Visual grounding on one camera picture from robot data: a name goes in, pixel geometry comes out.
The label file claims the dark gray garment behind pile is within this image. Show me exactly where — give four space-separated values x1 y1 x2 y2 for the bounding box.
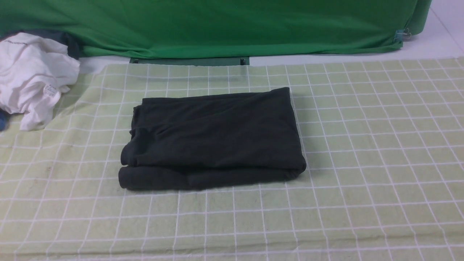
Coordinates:
0 29 80 60

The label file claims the dark gray long-sleeve shirt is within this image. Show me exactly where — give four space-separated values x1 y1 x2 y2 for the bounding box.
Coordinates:
118 87 307 191

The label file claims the green checkered tablecloth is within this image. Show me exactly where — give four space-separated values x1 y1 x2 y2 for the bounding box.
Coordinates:
0 57 464 261

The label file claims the green backdrop cloth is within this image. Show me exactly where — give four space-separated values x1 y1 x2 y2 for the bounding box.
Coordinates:
0 0 431 58

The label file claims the metal binder clip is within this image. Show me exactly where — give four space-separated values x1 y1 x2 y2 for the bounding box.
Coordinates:
393 28 412 42

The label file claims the blue object at left edge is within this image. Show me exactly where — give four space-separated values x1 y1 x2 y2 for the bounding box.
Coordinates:
0 110 7 132

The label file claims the crumpled white shirt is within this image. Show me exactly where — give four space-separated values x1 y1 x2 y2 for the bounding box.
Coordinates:
0 33 80 132

